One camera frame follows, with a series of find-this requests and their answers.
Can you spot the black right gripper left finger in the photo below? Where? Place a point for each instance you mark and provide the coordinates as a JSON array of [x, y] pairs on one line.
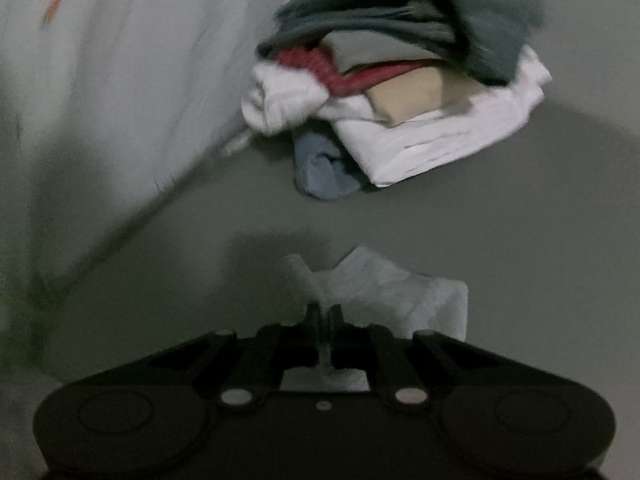
[[294, 345]]

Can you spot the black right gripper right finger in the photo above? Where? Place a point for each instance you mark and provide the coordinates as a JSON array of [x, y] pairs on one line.
[[354, 346]]

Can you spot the grey zip hoodie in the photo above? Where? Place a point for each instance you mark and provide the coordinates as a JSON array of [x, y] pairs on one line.
[[373, 290]]

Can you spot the white rolled garment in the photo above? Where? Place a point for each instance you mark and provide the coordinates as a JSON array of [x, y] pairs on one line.
[[281, 98]]

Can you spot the folded tan garment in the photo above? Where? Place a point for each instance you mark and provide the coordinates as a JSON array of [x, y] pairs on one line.
[[420, 91]]

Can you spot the folded red garment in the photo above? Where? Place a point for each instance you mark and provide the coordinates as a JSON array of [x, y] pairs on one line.
[[319, 63]]

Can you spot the folded white garment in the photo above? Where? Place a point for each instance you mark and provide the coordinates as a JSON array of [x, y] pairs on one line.
[[389, 155]]

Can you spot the carrot print backdrop sheet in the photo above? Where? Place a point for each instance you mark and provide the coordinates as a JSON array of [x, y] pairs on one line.
[[105, 106]]

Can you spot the folded dark teal jeans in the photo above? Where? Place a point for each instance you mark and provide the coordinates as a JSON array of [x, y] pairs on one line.
[[484, 38]]

